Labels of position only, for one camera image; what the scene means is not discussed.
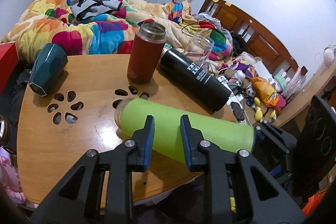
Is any green bottle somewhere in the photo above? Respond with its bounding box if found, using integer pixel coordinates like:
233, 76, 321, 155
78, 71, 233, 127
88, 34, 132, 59
114, 98, 255, 163

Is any dark teal cup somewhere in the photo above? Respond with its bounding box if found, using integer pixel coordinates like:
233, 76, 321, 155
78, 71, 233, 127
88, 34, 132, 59
28, 43, 68, 97

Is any wooden side shelf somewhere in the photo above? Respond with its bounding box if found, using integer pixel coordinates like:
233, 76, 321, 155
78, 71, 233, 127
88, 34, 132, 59
273, 60, 335, 127

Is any yellow duck toy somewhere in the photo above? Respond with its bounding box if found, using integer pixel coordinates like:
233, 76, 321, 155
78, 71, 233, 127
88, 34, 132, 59
253, 97, 277, 122

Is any orange snack bag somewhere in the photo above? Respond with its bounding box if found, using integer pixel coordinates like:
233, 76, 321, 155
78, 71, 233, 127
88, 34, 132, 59
250, 77, 279, 107

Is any white power strip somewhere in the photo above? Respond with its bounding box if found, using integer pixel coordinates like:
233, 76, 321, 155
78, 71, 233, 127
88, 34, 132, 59
217, 75, 249, 125

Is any purple dressed doll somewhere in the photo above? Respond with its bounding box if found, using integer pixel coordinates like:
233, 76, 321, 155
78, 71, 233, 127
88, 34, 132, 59
230, 61, 256, 77

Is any wooden bed headboard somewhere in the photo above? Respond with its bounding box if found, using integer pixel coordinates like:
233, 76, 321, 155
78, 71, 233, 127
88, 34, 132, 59
199, 0, 299, 73

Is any black clothing pile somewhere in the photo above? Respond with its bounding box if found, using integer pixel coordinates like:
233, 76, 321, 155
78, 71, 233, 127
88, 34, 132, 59
231, 32, 248, 56

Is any black thermos bottle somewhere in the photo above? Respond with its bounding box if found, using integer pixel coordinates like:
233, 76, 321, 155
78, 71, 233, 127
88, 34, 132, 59
159, 46, 231, 111

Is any clear glass jar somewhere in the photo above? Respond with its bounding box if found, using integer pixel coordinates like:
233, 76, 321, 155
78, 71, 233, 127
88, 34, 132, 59
183, 33, 214, 66

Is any red gift box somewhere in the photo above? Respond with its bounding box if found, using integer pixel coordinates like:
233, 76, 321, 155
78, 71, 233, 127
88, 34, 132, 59
0, 42, 19, 94

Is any red thermos bottle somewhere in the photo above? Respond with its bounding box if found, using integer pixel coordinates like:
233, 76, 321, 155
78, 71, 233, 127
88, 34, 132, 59
127, 21, 166, 84

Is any colourful patchwork quilt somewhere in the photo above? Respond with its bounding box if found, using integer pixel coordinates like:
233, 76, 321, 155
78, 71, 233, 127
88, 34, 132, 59
1, 0, 232, 63

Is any grey black garment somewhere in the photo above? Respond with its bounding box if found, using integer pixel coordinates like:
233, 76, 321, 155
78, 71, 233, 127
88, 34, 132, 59
69, 0, 124, 20

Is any black charging cable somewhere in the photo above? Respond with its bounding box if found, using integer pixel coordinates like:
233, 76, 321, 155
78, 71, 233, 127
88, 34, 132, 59
180, 21, 200, 38

